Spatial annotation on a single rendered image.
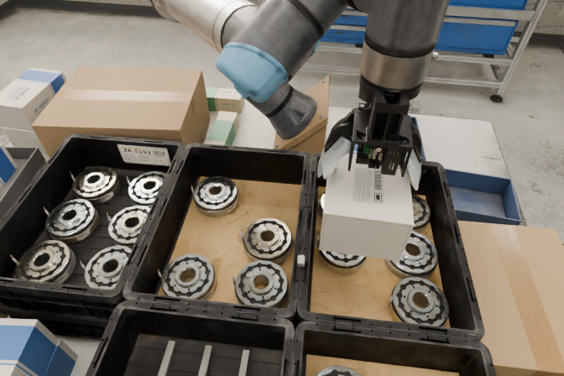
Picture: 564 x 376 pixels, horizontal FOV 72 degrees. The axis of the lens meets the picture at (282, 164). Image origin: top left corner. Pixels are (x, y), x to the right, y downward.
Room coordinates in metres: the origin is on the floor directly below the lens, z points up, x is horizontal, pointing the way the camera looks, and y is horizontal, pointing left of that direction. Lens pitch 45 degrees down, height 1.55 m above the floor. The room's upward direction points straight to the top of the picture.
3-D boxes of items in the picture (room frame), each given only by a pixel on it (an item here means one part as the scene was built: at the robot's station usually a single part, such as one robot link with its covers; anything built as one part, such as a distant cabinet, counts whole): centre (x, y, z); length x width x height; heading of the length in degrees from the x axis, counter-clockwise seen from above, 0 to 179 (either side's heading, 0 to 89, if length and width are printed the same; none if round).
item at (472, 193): (0.68, -0.52, 0.74); 0.20 x 0.15 x 0.07; 76
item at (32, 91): (1.02, 0.79, 0.83); 0.20 x 0.12 x 0.09; 168
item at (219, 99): (1.16, 0.26, 0.73); 0.24 x 0.06 x 0.06; 82
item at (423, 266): (0.44, -0.27, 0.86); 0.10 x 0.10 x 0.01
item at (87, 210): (0.53, 0.47, 0.86); 0.10 x 0.10 x 0.01
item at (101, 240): (0.52, 0.40, 0.87); 0.40 x 0.30 x 0.11; 173
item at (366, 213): (0.41, -0.13, 1.09); 0.20 x 0.12 x 0.09; 170
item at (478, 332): (0.45, -0.19, 0.92); 0.40 x 0.30 x 0.02; 173
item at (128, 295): (0.49, 0.10, 0.92); 0.40 x 0.30 x 0.02; 173
